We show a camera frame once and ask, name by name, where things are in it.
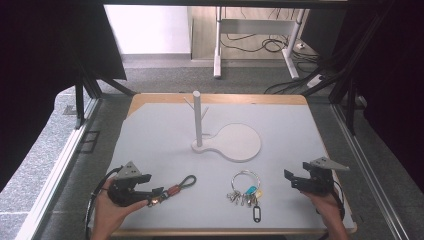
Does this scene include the white metal desk frame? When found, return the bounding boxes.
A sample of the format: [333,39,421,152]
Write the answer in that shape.
[212,6,307,81]

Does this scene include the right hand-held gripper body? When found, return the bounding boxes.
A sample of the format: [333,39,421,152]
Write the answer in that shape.
[301,156,351,197]

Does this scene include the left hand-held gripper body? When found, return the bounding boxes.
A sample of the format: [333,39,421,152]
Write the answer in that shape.
[107,161,152,208]

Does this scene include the white key holder stand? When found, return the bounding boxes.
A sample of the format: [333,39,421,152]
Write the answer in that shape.
[182,90,263,164]

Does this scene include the aluminium frame rail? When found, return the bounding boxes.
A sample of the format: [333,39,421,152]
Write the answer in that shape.
[13,97,103,240]
[330,103,410,240]

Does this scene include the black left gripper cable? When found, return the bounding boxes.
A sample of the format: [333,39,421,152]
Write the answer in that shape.
[84,165,124,240]

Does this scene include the black curtain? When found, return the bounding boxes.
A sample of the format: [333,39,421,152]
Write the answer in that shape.
[0,0,128,193]
[299,0,424,195]

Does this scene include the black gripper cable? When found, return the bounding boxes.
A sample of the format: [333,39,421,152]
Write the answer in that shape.
[315,180,347,240]
[84,165,124,240]

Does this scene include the black floor cables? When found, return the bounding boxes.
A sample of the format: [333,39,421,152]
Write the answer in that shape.
[220,7,323,95]

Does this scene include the person's right hand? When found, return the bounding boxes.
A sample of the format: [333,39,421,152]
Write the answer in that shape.
[301,190,350,231]

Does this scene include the person's left hand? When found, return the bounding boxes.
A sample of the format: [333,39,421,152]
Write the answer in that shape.
[91,177,150,235]

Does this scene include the black metal stand strut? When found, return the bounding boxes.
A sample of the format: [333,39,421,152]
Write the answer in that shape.
[73,63,138,130]
[300,64,368,136]

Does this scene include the metal key ring with keys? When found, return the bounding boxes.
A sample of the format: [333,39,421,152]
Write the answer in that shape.
[226,169,265,224]

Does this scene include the dark cord keychain red leather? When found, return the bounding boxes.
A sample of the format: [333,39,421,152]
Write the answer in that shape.
[147,174,198,208]

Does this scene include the grey table mat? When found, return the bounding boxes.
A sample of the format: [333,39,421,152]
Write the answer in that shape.
[110,102,356,232]

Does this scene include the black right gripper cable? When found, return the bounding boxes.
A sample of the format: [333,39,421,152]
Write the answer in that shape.
[315,180,347,240]

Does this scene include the white power strip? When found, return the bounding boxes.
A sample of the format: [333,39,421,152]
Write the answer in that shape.
[305,74,326,90]

